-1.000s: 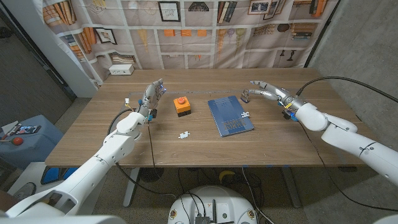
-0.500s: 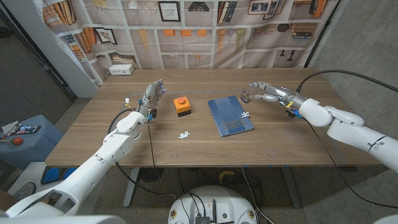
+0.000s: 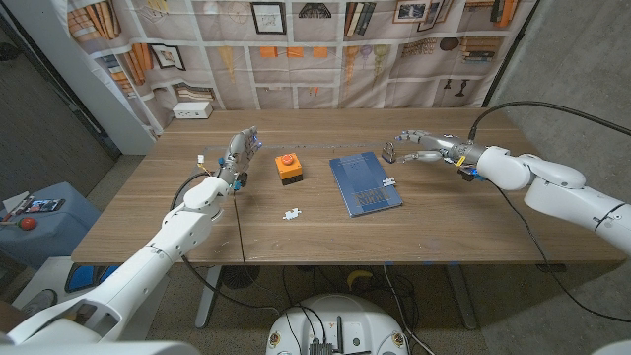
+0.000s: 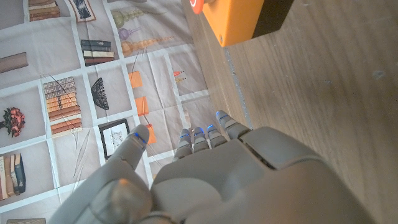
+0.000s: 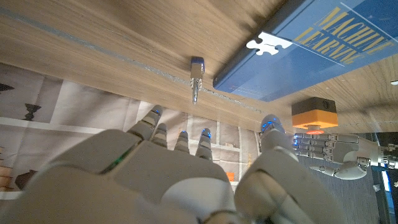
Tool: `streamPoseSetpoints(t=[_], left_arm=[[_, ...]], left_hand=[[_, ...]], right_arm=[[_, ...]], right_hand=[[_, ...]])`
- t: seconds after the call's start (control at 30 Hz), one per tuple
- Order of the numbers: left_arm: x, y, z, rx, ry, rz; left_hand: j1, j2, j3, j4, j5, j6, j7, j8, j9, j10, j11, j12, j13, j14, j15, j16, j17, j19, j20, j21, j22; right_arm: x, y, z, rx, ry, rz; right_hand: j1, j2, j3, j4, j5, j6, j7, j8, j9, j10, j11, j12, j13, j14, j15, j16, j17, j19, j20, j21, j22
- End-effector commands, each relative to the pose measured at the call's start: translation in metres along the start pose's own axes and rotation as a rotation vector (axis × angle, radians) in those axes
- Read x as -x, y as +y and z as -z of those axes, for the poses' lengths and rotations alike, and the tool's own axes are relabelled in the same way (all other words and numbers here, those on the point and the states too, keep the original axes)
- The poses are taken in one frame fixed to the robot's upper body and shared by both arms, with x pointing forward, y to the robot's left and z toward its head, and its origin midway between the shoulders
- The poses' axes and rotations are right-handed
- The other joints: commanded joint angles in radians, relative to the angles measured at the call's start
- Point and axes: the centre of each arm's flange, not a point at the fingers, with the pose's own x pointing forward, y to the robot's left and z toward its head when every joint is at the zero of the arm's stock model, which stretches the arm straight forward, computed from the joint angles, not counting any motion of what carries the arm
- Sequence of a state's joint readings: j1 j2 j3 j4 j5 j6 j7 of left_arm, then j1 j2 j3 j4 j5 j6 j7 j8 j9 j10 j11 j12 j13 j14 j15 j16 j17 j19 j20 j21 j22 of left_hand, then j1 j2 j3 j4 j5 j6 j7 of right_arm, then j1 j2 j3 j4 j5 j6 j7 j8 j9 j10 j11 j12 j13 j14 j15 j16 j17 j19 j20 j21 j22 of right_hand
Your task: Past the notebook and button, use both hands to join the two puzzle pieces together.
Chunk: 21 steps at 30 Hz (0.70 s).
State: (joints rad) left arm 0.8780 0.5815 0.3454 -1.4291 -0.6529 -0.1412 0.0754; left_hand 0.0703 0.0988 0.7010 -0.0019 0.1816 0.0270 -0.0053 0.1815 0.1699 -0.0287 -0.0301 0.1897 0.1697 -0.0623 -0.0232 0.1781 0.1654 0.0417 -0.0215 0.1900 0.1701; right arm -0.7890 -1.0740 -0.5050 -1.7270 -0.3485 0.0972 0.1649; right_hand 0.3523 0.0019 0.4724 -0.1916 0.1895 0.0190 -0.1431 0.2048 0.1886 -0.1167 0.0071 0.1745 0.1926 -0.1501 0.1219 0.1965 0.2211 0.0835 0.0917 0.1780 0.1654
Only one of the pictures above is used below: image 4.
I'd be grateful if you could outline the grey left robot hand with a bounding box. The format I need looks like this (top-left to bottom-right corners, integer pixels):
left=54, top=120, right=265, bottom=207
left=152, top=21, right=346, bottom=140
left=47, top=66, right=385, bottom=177
left=48, top=110, right=379, bottom=224

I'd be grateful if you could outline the orange emergency button box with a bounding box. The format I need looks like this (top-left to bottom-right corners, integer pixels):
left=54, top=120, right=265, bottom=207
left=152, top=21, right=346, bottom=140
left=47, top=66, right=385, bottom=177
left=190, top=0, right=295, bottom=48

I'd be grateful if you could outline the printed bookshelf backdrop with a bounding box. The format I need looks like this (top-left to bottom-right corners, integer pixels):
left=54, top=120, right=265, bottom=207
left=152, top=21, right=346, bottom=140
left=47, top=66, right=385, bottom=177
left=0, top=0, right=224, bottom=224

